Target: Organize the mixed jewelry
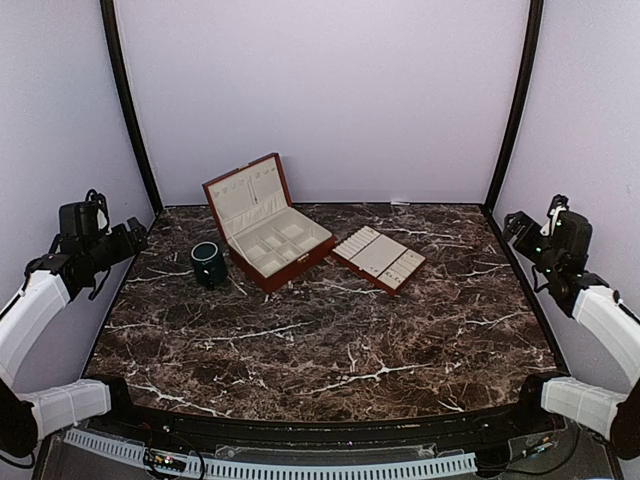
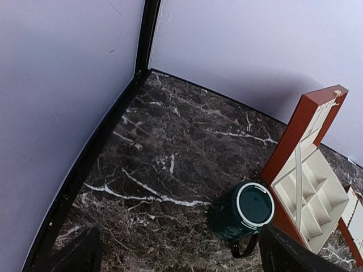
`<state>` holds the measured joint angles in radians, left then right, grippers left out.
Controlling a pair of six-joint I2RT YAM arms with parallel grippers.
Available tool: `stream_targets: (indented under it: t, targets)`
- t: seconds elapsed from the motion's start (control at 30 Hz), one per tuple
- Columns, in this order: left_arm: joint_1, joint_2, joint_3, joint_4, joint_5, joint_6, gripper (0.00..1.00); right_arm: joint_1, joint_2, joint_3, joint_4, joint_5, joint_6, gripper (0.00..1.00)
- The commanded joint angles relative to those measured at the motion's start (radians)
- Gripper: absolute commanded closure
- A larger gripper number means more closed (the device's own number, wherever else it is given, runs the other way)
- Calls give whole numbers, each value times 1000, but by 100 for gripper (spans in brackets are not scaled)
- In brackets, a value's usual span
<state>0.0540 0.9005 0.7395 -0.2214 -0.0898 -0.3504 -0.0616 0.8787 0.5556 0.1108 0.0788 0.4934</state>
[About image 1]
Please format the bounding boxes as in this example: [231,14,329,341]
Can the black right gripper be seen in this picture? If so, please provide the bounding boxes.
[504,211,561,278]

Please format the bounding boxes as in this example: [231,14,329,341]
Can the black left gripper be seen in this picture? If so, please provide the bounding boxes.
[85,217,147,272]

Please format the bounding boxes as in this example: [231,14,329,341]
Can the red jewelry tray insert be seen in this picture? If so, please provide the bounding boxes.
[331,226,426,296]

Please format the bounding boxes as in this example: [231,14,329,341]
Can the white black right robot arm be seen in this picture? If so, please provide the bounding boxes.
[503,194,639,460]

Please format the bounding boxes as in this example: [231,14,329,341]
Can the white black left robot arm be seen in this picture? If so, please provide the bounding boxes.
[1,189,148,463]

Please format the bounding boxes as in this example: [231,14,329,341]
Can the red open jewelry box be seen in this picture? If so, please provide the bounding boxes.
[203,152,336,294]

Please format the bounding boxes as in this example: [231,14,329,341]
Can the dark green ceramic mug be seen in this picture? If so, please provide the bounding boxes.
[190,241,228,290]

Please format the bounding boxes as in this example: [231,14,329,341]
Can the hoop earrings in tray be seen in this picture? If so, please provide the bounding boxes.
[385,268,406,283]

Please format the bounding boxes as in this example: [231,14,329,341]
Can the black front table rail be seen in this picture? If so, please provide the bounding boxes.
[88,389,567,451]

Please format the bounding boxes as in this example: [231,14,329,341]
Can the black right frame post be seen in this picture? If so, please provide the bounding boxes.
[483,0,544,215]

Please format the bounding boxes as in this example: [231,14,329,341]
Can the black frame post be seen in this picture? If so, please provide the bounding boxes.
[483,0,544,215]
[99,0,164,216]

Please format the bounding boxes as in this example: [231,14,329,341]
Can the black left frame post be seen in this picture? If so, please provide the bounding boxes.
[99,0,164,216]

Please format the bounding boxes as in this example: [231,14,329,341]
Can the white slotted cable duct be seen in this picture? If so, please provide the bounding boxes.
[63,429,478,479]

